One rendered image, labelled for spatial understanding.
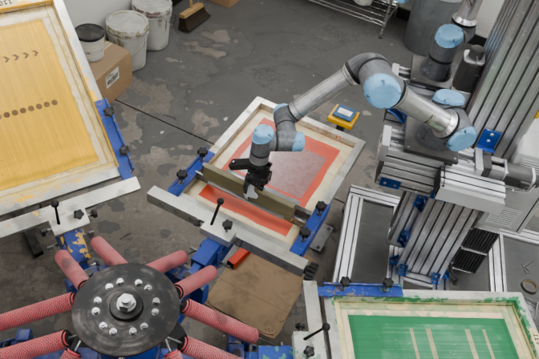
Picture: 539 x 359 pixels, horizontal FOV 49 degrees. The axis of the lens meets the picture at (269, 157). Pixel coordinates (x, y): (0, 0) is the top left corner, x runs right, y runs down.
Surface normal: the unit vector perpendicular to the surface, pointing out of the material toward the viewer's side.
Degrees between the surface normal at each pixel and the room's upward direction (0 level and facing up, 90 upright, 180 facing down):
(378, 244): 0
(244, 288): 1
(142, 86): 0
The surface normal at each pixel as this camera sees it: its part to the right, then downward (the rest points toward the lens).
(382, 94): 0.02, 0.65
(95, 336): 0.13, -0.72
